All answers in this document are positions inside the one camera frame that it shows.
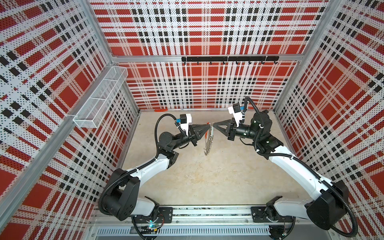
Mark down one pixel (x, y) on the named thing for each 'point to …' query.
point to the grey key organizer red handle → (209, 139)
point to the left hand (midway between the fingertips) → (210, 128)
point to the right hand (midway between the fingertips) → (215, 126)
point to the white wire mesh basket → (92, 116)
